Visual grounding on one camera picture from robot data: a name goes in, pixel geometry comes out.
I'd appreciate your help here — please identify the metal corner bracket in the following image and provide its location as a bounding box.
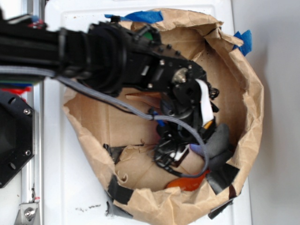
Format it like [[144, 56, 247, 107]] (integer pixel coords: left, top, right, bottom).
[[14, 202, 40, 225]]

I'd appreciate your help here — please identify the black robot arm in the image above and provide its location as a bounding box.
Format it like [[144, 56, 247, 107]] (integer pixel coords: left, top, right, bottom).
[[0, 15, 218, 177]]

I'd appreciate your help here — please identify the orange spiral seashell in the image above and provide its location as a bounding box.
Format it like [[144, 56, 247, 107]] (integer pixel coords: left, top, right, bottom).
[[125, 92, 161, 108]]

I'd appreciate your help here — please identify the white plastic tray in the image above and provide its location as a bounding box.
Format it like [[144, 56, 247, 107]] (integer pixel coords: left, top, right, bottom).
[[42, 0, 253, 225]]

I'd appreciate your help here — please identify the aluminum frame rail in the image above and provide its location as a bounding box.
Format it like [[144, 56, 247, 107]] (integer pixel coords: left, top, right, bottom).
[[20, 0, 45, 225]]

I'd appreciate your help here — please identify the gray plush elephant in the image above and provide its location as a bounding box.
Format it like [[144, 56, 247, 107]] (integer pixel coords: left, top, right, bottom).
[[205, 123, 233, 171]]

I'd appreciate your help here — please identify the blue tape piece right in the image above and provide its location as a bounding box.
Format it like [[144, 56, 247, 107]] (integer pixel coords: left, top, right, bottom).
[[233, 30, 252, 56]]

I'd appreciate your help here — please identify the blue tape piece top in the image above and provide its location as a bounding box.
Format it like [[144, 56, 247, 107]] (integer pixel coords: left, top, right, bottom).
[[105, 11, 164, 23]]

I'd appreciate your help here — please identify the green wooden block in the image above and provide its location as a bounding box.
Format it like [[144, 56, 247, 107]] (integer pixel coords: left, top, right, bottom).
[[143, 32, 153, 40]]

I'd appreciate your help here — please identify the orange plastic carrot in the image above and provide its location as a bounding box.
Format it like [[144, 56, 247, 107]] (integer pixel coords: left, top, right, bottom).
[[166, 170, 210, 191]]

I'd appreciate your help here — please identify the black tape piece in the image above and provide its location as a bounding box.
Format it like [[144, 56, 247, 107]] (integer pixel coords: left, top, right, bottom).
[[107, 175, 134, 204], [205, 163, 240, 195]]

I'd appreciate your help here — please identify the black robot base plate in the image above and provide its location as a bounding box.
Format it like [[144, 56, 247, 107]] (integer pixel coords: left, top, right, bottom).
[[0, 91, 34, 188]]

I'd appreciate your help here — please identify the black tape piece right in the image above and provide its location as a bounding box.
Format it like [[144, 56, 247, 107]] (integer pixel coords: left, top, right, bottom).
[[205, 163, 240, 195]]

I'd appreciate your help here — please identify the black tape piece front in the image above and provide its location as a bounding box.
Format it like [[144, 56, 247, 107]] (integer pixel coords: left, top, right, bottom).
[[107, 175, 134, 204]]

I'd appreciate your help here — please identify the blue tape piece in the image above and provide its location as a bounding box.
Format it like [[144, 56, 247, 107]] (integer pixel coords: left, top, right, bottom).
[[233, 30, 252, 56], [105, 11, 164, 23]]

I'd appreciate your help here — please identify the gray braided cable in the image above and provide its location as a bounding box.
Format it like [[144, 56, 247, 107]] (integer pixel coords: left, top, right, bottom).
[[0, 65, 210, 178]]

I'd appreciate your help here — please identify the brown paper bag bin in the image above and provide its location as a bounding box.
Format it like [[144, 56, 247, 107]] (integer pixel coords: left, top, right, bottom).
[[63, 8, 263, 225]]

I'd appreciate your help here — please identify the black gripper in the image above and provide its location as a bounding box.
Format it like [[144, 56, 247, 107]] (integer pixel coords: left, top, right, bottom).
[[140, 51, 220, 174]]

